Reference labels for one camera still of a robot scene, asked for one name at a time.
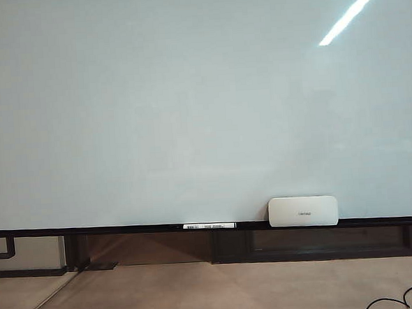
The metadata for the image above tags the black vertical column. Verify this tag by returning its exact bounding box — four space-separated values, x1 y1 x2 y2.
63 233 92 273

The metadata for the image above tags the white rounded board eraser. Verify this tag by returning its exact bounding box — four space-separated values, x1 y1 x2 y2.
267 194 340 230

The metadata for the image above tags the black bent pipe bracket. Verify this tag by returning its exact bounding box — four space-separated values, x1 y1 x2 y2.
0 235 17 261

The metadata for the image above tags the black wall baseboard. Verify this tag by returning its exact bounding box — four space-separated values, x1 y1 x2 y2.
0 265 68 280

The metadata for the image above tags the metal floor rail strip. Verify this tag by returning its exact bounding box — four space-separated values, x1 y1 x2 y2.
3 269 82 309

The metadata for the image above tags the glossy white whiteboard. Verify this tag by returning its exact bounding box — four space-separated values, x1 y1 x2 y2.
0 0 412 243

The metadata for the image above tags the white marker pen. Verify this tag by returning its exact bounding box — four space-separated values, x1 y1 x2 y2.
182 221 238 233

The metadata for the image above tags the dark flat floor plate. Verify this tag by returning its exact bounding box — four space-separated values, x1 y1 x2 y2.
89 260 120 272

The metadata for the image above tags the black whiteboard pen tray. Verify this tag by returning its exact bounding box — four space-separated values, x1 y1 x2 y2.
0 203 412 250

